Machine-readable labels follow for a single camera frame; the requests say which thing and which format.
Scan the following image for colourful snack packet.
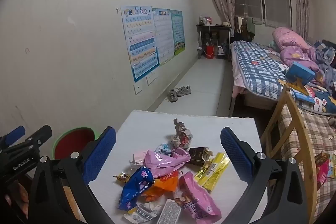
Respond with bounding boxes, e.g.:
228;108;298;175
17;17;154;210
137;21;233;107
315;152;336;188

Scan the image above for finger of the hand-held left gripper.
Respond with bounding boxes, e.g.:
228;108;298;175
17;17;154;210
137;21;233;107
10;125;52;152
0;126;26;147

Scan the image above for green wall poster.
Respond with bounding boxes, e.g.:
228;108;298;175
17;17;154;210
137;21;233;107
171;10;185;56

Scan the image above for dark brown gold wrapper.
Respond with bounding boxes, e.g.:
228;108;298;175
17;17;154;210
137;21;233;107
188;147;214;167

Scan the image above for pink quilt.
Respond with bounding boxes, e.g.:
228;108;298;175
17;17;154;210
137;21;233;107
272;27;313;56

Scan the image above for dark shelf unit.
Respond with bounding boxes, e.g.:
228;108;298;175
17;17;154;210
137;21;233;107
196;23;232;60

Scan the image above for black and white wrapper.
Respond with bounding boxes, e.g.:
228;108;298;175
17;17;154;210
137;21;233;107
123;202;163;223

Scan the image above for blue snack wrapper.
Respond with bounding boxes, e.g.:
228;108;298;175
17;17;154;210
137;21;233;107
118;166;155;211

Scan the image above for brown plaid bedsheet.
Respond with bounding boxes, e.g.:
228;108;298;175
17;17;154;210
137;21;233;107
278;106;336;214

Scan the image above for pink bedsheet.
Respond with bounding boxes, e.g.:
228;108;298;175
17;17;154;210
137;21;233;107
232;74;247;98

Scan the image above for pale blue wall poster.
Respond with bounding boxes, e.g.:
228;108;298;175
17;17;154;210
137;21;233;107
152;8;175;66

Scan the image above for blue cardboard box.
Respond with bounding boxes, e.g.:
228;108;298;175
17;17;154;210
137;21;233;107
285;61;315;84

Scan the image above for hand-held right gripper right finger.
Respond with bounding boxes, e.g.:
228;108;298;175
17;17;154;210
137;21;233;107
220;127;310;224

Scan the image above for pink snack bag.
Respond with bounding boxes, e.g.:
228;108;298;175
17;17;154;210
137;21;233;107
173;171;222;222

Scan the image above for white and light blue wrapper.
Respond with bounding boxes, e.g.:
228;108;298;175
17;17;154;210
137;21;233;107
155;143;179;156

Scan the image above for purple quilt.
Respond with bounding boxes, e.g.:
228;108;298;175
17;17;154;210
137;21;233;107
280;46;326;83

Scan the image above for red bin with green rim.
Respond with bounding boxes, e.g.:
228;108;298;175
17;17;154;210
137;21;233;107
52;127;99;161

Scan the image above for large blue wall poster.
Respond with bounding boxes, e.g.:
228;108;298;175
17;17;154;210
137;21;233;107
120;6;160;83

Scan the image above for hanging clothes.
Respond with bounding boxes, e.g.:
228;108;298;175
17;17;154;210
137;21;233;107
235;17;255;41

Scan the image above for narrow yellow wrapper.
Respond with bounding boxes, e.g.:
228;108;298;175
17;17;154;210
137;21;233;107
194;152;227;183

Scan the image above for torn white wrapper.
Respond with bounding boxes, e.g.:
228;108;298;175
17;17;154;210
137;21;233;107
128;153;147;167

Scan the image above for small yellow candy wrapper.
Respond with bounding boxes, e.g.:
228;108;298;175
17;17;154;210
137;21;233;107
113;172;131;182

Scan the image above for white printed packet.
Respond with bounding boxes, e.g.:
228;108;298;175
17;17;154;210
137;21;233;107
156;199;182;224

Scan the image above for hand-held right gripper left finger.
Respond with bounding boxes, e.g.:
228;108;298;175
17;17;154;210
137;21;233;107
28;126;116;224

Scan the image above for pink foil wrapper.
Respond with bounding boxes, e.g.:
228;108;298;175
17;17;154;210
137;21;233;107
143;148;191;171

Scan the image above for grey blue clothing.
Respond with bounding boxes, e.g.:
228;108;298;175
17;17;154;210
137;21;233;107
312;40;336;88

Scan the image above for bed with pink blanket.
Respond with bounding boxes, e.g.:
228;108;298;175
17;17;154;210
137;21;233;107
230;40;297;101

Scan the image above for orange snack wrapper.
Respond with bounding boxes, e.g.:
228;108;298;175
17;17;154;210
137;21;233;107
142;171;184;203

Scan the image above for dark blue cartoon blanket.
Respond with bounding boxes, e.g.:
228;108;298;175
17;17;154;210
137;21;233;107
291;82;336;115

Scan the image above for wooden chair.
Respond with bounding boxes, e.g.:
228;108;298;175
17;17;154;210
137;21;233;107
261;85;318;224

